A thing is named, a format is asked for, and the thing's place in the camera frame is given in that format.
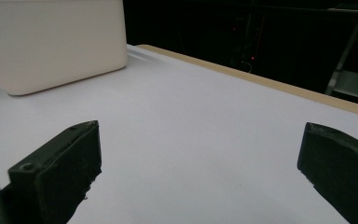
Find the metal stand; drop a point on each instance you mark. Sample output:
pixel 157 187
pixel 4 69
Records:
pixel 351 74

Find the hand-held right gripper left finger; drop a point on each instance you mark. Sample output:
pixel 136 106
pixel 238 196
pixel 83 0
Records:
pixel 59 174

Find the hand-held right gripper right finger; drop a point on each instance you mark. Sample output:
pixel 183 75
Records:
pixel 341 165

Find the white plastic bin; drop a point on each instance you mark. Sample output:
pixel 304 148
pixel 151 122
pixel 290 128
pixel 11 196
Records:
pixel 56 43

